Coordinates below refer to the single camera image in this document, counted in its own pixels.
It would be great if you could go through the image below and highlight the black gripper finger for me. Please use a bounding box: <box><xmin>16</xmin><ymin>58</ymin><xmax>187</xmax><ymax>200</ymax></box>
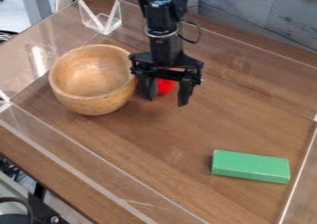
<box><xmin>178</xmin><ymin>79</ymin><xmax>195</xmax><ymax>106</ymax></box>
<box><xmin>138</xmin><ymin>75</ymin><xmax>159</xmax><ymax>101</ymax></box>

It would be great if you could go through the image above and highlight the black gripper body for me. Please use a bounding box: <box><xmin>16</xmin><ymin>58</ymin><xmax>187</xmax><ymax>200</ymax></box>
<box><xmin>128</xmin><ymin>33</ymin><xmax>203</xmax><ymax>85</ymax></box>

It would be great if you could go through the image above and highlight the red felt fruit green leaf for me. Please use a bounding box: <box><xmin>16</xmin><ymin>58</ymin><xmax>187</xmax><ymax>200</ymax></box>
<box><xmin>158</xmin><ymin>78</ymin><xmax>175</xmax><ymax>95</ymax></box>

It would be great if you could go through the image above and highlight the clear acrylic tray enclosure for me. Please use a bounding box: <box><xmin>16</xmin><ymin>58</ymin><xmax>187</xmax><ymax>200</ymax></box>
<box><xmin>0</xmin><ymin>5</ymin><xmax>317</xmax><ymax>224</ymax></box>

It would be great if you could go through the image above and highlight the black clamp under table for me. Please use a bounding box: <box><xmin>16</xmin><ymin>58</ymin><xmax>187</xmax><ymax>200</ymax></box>
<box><xmin>0</xmin><ymin>196</ymin><xmax>70</xmax><ymax>224</ymax></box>

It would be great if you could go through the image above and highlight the wooden bowl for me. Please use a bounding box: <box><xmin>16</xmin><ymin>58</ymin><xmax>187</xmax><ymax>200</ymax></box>
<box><xmin>48</xmin><ymin>44</ymin><xmax>137</xmax><ymax>116</ymax></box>

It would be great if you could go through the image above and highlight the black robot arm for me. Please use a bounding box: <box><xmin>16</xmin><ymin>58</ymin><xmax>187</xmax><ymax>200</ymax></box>
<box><xmin>128</xmin><ymin>0</ymin><xmax>203</xmax><ymax>106</ymax></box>

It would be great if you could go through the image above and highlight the clear acrylic corner bracket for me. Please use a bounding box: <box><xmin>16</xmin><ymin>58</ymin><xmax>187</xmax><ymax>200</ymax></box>
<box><xmin>78</xmin><ymin>0</ymin><xmax>122</xmax><ymax>35</ymax></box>

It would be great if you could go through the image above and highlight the green rectangular block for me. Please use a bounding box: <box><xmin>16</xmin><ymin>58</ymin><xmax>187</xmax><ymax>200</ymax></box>
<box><xmin>210</xmin><ymin>150</ymin><xmax>292</xmax><ymax>184</ymax></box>

